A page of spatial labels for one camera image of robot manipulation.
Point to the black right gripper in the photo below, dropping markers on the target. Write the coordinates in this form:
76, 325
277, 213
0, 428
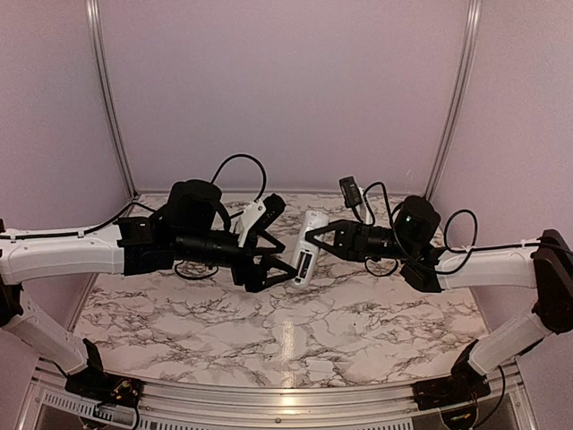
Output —
352, 239

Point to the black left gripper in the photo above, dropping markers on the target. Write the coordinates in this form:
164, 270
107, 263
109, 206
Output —
255, 278

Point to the white remote control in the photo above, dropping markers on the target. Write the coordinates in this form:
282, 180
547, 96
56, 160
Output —
305, 254

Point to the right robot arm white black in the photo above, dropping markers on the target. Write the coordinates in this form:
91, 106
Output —
544, 265

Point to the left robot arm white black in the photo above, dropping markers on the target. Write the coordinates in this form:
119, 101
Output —
192, 226

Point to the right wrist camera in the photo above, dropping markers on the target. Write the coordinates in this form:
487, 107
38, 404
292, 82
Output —
354, 199

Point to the right aluminium frame post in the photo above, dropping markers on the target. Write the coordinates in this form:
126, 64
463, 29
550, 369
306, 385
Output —
463, 74

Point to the aluminium frame post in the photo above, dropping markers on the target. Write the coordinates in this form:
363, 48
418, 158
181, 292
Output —
463, 74
98, 47

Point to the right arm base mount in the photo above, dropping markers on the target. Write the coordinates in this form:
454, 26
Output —
450, 390

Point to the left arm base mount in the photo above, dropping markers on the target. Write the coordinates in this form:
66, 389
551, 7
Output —
105, 388

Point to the front aluminium rail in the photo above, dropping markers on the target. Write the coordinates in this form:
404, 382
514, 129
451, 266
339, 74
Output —
166, 405

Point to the left aluminium frame post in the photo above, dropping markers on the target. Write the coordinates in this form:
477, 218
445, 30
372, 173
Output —
98, 47

